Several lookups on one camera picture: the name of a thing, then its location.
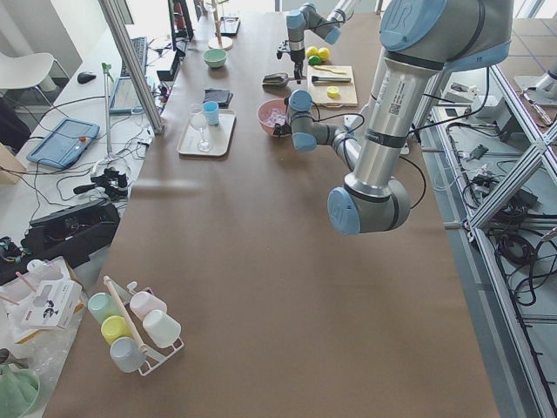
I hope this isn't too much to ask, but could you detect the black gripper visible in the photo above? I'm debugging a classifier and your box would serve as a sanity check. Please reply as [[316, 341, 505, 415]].
[[276, 40, 305, 84], [273, 124, 291, 138]]

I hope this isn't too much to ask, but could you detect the steel ice scoop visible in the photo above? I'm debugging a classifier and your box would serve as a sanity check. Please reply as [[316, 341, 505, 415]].
[[261, 72, 295, 87]]

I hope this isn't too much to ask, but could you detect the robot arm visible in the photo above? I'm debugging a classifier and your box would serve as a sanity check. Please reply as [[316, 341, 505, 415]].
[[287, 0, 513, 234], [276, 0, 359, 84]]

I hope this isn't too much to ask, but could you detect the pile of clear ice cubes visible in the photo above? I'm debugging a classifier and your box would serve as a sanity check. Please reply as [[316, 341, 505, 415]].
[[262, 106, 286, 128]]

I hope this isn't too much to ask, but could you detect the blue plastic cup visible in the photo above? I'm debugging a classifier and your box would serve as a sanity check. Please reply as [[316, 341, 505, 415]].
[[203, 100, 219, 126]]

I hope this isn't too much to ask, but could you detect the pink cup on rack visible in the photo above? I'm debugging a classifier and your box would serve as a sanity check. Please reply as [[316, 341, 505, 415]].
[[129, 291, 167, 320]]

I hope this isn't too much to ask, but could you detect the white cup on rack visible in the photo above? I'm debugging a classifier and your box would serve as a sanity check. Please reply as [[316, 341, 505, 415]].
[[143, 309, 182, 348]]

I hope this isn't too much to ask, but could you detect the green cup on rack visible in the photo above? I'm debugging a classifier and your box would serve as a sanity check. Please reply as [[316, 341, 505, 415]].
[[87, 292, 120, 325]]

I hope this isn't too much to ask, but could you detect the yellow cup on rack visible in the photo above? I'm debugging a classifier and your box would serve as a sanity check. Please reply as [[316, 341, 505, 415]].
[[101, 315, 132, 345]]

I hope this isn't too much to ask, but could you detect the white cup rack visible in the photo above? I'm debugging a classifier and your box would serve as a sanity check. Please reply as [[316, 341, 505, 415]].
[[103, 276, 185, 376]]

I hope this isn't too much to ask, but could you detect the grey-blue cup on rack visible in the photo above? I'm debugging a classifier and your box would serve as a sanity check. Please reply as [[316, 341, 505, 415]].
[[110, 336, 146, 373]]

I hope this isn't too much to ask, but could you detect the yellow plastic knife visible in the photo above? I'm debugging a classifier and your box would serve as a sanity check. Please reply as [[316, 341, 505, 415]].
[[312, 65, 347, 75]]

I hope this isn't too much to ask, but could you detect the pink bowl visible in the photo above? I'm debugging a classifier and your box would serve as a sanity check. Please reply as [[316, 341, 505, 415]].
[[257, 98, 286, 137]]

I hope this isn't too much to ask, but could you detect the green lime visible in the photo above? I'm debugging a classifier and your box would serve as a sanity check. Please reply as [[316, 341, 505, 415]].
[[308, 56, 322, 66]]

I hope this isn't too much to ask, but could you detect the yellow lemon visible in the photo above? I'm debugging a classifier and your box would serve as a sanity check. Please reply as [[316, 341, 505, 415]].
[[318, 47, 331, 62], [305, 46, 319, 58]]

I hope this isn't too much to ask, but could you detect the wooden cutting board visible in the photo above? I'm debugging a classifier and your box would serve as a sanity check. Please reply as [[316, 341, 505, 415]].
[[307, 65, 358, 107]]

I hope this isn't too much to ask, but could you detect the half lemon slice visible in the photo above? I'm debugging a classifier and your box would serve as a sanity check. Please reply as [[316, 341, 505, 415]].
[[327, 86, 339, 98]]

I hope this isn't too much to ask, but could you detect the grey folded cloth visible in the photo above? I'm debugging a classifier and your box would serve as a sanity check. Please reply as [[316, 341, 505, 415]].
[[203, 88, 233, 109]]

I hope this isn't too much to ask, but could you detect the cream serving tray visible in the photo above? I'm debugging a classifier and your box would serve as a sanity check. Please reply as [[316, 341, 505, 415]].
[[177, 109, 236, 157]]

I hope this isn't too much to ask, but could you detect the wooden mug tree stand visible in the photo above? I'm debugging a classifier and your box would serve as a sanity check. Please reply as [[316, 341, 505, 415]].
[[204, 0, 233, 51]]

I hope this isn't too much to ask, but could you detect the clear wine glass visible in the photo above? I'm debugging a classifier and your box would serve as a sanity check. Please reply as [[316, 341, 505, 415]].
[[190, 104, 211, 152]]

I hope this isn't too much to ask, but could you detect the black tray with glasses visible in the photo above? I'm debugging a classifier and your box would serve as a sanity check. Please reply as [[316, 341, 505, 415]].
[[219, 17, 240, 37]]

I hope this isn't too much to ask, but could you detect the green bowl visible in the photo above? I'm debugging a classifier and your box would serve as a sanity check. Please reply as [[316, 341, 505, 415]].
[[203, 49, 227, 69]]

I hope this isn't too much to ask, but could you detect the black monitor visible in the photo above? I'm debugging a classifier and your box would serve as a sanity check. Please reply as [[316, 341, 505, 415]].
[[168, 0, 194, 57]]

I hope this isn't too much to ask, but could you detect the blue teach pendant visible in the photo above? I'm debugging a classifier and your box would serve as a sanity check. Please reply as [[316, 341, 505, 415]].
[[109, 77, 143, 115], [26, 118, 100, 169]]

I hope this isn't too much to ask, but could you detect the black keyboard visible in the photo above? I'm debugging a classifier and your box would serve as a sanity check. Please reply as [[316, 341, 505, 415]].
[[120, 37, 149, 78]]

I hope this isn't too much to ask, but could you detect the black computer mouse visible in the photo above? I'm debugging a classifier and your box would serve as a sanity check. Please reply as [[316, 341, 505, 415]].
[[77, 71, 97, 84]]

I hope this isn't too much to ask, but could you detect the black bag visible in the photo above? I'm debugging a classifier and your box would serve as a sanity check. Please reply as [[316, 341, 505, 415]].
[[1, 199, 120, 285]]

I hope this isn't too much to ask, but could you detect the white chair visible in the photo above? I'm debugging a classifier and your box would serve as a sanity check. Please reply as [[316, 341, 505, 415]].
[[1, 52, 70, 106]]

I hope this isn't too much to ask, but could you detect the white product box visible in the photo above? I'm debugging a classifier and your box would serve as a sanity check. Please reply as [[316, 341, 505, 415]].
[[22, 280, 83, 330]]

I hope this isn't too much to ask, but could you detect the aluminium frame post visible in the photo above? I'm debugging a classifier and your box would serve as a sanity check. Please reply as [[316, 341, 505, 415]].
[[98, 0, 164, 134]]

